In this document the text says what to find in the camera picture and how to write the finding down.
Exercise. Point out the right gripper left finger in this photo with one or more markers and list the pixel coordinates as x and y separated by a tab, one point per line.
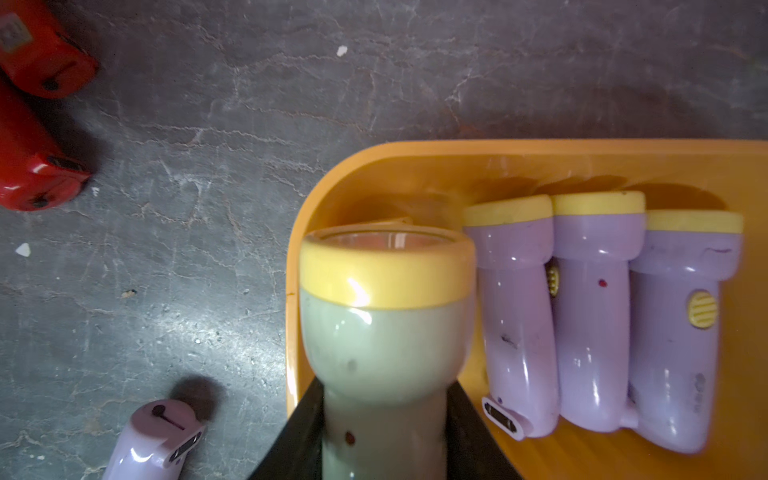
297	451

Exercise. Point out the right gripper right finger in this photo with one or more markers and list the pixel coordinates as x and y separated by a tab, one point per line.
472	452

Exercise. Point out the green flashlight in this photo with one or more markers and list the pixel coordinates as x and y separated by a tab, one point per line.
387	316

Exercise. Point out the purple flashlight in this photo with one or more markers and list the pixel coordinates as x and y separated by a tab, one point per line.
675	314
596	235
155	442
514	240

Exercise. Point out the yellow storage box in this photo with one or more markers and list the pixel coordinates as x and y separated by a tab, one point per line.
431	181

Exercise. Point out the purple flashlight front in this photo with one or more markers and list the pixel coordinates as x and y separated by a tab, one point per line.
155	442

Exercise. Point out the red flashlight all red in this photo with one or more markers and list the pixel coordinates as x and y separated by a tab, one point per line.
35	173

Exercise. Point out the red flashlight white head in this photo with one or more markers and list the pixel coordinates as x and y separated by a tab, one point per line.
38	55

